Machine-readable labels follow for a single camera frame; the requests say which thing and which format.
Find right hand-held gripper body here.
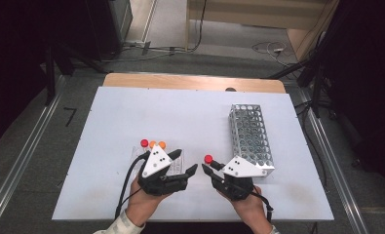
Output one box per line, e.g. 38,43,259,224
211,155,269,202

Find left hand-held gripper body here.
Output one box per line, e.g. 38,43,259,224
136,144,190,197

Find clear plastic tube rack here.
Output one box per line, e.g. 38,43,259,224
130,145,185,177

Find metal test tube rack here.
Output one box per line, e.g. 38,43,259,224
228,103,276,178

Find person's left hand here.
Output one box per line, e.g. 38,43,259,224
125,176,174,227

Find person's right hand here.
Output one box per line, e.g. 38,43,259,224
217,184,273,232

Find white table cover board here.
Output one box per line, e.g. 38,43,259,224
52,86,334,222

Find wooden table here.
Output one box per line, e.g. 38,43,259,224
101,72,287,95

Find black metal stand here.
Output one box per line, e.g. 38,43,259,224
266,28,330,120

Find black cabinet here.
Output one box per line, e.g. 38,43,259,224
84,0,134,62

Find black tripod stand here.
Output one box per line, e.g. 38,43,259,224
45,42,111,106

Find light wooden desk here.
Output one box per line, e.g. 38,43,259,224
185,0,340,62

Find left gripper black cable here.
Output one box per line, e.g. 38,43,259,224
114,151,149,219

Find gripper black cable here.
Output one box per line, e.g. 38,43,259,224
114,151,149,219
251,190,276,224

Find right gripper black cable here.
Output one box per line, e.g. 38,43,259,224
251,190,276,224

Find black floor cables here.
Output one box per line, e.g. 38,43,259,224
293,100,329,188

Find aluminium floor rail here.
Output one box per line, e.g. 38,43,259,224
0,76,67,228
297,89,370,234

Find grey floor cables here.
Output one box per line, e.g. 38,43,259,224
110,44,188,63

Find white floor cable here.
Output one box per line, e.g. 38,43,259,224
251,41,290,66

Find black hanging cable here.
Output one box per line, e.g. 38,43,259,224
184,0,210,53

